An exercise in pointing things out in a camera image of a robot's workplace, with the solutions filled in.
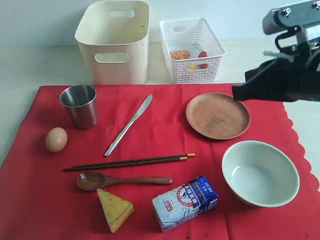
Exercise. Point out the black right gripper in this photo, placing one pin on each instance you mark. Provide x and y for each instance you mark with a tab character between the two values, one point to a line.
292	82

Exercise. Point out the yellow lemon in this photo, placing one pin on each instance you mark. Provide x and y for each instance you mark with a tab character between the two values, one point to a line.
192	67

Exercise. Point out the orange fried chicken piece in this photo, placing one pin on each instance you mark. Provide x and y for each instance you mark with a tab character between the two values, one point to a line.
180	54

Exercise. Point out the blue white milk carton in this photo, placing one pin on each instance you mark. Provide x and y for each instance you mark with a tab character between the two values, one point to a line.
184	203

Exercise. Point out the yellow cheese wedge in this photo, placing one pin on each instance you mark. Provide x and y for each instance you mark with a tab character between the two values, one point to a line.
116	209

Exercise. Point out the brown egg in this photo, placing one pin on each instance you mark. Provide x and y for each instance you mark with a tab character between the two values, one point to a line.
56	139

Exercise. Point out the brown wooden plate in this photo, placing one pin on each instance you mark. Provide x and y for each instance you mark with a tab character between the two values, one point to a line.
217	116

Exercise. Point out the white perforated plastic basket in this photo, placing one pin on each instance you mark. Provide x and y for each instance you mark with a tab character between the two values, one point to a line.
194	35

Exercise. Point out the pale green ceramic bowl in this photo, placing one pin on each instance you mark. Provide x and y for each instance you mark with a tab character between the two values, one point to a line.
260	174

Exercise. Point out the stainless steel table knife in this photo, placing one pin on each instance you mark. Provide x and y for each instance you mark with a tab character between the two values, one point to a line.
142	108

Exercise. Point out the cream plastic storage bin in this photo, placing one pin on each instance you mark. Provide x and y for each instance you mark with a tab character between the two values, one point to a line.
113	38

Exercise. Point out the red tablecloth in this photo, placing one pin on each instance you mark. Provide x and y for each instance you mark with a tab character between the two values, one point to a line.
40	201

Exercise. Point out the stainless steel cup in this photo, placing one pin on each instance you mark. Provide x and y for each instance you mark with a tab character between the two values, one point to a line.
80	103

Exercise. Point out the dark wooden spoon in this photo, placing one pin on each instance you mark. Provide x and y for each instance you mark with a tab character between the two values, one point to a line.
93	180

